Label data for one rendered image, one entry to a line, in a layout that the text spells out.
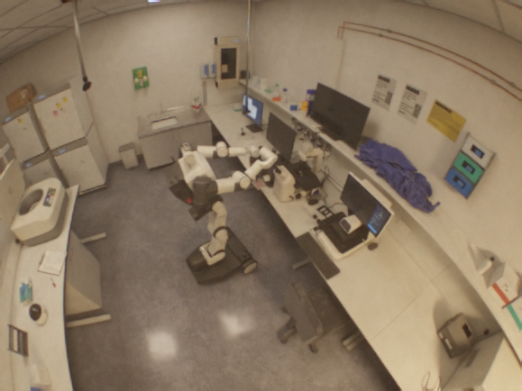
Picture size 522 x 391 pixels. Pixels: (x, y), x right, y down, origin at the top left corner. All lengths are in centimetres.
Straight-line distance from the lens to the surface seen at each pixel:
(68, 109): 350
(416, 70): 198
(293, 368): 225
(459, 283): 210
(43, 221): 219
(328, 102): 227
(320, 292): 194
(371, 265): 192
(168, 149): 374
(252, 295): 236
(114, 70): 394
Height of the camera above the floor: 221
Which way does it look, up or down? 44 degrees down
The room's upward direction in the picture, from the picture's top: 4 degrees clockwise
